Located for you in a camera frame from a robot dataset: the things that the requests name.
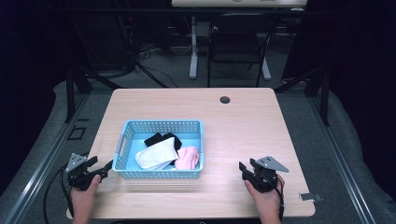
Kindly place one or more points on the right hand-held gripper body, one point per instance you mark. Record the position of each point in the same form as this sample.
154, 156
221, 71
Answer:
266, 177

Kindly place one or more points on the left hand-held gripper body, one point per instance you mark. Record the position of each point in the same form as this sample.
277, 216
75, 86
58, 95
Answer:
80, 177

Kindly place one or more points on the blue plastic basket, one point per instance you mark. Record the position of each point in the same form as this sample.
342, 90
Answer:
130, 146

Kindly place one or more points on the person's left hand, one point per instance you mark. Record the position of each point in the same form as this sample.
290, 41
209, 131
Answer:
83, 199

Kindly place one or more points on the person's right hand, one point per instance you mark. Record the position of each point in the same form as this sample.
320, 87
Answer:
266, 202

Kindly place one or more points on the white sock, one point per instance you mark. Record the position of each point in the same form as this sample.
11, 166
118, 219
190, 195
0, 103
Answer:
157, 154

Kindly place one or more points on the pink sock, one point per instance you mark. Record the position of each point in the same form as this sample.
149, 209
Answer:
187, 158

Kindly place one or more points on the black sock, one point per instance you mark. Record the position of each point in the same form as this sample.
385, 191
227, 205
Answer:
155, 139

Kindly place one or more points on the black folding chair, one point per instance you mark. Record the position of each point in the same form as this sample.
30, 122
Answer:
236, 43

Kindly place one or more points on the white desk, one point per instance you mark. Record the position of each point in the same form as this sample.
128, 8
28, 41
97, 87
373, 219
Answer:
239, 3

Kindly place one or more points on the small grey metal bracket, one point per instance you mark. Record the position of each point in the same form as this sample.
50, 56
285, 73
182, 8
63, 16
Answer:
309, 196

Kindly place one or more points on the black metal frame stand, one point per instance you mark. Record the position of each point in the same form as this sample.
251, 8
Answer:
320, 87
71, 87

